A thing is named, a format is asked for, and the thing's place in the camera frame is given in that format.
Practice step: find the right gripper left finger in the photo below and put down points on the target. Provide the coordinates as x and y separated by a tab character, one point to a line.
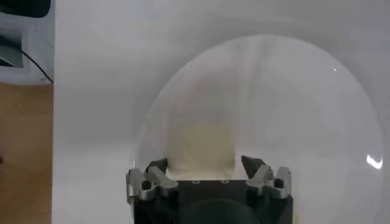
158	178

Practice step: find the white round plate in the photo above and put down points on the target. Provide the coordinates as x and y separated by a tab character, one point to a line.
304	121

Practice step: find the black rounded robot part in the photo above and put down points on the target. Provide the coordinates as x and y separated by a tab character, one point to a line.
24	7

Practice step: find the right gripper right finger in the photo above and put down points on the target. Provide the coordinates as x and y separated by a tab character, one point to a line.
262	176

